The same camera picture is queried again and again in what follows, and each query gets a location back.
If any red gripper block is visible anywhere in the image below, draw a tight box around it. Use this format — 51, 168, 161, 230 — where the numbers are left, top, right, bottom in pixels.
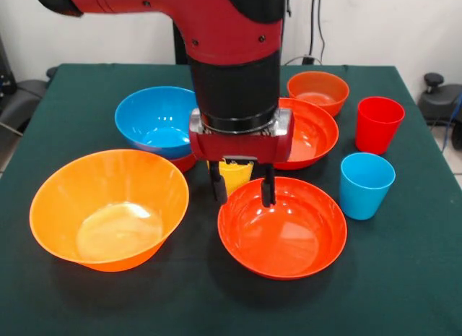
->
188, 107, 295, 208

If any small red-orange bowl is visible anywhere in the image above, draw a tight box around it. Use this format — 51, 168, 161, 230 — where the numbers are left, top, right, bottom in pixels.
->
287, 71, 351, 119
168, 152, 198, 174

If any yellow cup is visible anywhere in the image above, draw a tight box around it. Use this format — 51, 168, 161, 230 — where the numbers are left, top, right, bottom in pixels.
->
206, 160, 254, 197

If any dark green tablecloth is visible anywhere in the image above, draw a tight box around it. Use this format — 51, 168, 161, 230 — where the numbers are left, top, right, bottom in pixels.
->
0, 63, 462, 336

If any large blue bowl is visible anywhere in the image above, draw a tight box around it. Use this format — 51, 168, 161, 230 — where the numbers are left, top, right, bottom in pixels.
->
114, 85, 199, 160

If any red cup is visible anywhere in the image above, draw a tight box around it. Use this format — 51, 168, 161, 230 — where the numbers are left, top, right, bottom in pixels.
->
354, 96, 406, 156

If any blue cup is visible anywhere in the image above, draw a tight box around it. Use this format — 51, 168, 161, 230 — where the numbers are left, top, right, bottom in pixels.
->
339, 152, 397, 221

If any large orange bowl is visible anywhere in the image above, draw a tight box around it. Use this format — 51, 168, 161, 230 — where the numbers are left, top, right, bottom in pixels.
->
29, 149, 191, 273

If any black wall cable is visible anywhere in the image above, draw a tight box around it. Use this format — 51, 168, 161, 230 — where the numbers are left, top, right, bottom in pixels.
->
308, 0, 327, 65

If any wide red-orange bowl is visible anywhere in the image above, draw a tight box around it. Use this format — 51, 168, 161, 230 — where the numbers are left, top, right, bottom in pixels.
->
272, 97, 340, 171
217, 176, 349, 281

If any black pedestal leg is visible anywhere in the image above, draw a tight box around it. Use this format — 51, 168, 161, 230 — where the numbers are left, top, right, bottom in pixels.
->
0, 66, 58, 134
417, 72, 462, 126

